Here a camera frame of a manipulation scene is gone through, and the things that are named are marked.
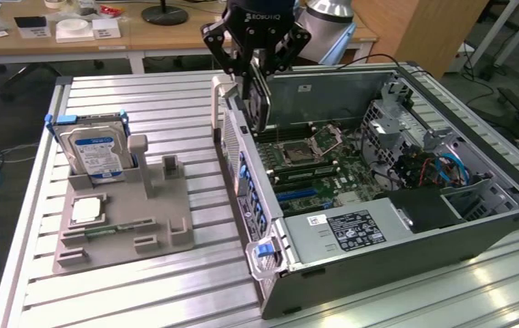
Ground wooden cabinet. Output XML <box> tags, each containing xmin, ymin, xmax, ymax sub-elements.
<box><xmin>345</xmin><ymin>0</ymin><xmax>491</xmax><ymax>78</ymax></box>

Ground open black PC case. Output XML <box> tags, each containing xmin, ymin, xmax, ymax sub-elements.
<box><xmin>210</xmin><ymin>66</ymin><xmax>519</xmax><ymax>320</ymax></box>

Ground white box with black lid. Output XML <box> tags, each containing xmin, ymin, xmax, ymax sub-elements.
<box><xmin>13</xmin><ymin>16</ymin><xmax>53</xmax><ymax>40</ymax></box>

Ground hard disk in blue caddy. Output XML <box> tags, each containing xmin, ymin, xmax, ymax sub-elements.
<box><xmin>45</xmin><ymin>109</ymin><xmax>134</xmax><ymax>182</ymax></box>

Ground green RAM stick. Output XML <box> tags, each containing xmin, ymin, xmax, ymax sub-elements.
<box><xmin>82</xmin><ymin>221</ymin><xmax>145</xmax><ymax>238</ymax></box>

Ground wooden desk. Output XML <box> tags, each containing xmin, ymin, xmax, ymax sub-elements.
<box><xmin>0</xmin><ymin>0</ymin><xmax>379</xmax><ymax>66</ymax></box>

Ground graphics card with bracket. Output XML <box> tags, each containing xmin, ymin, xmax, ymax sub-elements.
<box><xmin>241</xmin><ymin>57</ymin><xmax>274</xmax><ymax>133</ymax></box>

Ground grey parts rack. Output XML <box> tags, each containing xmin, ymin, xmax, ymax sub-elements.
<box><xmin>53</xmin><ymin>133</ymin><xmax>196</xmax><ymax>275</ymax></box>

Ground metal socket cover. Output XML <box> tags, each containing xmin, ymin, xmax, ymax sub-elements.
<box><xmin>309</xmin><ymin>123</ymin><xmax>350</xmax><ymax>148</ymax></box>

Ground silver CPU chip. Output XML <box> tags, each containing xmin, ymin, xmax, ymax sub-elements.
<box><xmin>70</xmin><ymin>198</ymin><xmax>105</xmax><ymax>221</ymax></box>

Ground RAM stick with white label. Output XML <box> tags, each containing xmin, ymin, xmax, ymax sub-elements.
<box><xmin>270</xmin><ymin>165</ymin><xmax>339</xmax><ymax>184</ymax></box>

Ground black round lamp base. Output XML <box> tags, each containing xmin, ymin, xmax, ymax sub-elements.
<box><xmin>140</xmin><ymin>0</ymin><xmax>190</xmax><ymax>26</ymax></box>

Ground CPU socket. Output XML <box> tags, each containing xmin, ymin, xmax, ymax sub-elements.
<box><xmin>277</xmin><ymin>139</ymin><xmax>321</xmax><ymax>167</ymax></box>

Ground blue expansion slot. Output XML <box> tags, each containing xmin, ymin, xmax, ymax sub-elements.
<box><xmin>276</xmin><ymin>186</ymin><xmax>321</xmax><ymax>203</ymax></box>

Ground metal disk bay cage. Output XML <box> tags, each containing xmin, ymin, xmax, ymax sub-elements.
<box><xmin>361</xmin><ymin>98</ymin><xmax>426</xmax><ymax>165</ymax></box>

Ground red packet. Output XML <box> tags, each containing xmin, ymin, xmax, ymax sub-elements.
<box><xmin>97</xmin><ymin>3</ymin><xmax>122</xmax><ymax>18</ymax></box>

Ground white tape roll on box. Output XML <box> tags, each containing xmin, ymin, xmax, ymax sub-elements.
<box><xmin>54</xmin><ymin>18</ymin><xmax>97</xmax><ymax>44</ymax></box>

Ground blue wire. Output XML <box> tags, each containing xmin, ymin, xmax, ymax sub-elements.
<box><xmin>438</xmin><ymin>154</ymin><xmax>473</xmax><ymax>187</ymax></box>

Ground black cable behind case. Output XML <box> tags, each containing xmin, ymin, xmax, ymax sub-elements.
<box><xmin>339</xmin><ymin>52</ymin><xmax>426</xmax><ymax>73</ymax></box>

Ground red wire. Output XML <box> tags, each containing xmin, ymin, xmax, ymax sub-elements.
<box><xmin>419</xmin><ymin>158</ymin><xmax>441</xmax><ymax>186</ymax></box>

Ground small white labelled box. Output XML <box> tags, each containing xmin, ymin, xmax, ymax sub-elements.
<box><xmin>90</xmin><ymin>18</ymin><xmax>121</xmax><ymax>40</ymax></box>

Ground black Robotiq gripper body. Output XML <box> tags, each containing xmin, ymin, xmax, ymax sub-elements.
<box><xmin>222</xmin><ymin>0</ymin><xmax>298</xmax><ymax>53</ymax></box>

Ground grey power supply unit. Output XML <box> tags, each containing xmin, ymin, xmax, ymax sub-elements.
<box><xmin>281</xmin><ymin>199</ymin><xmax>414</xmax><ymax>267</ymax></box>

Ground green motherboard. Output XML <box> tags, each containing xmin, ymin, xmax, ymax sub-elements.
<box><xmin>248</xmin><ymin>119</ymin><xmax>397</xmax><ymax>217</ymax></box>

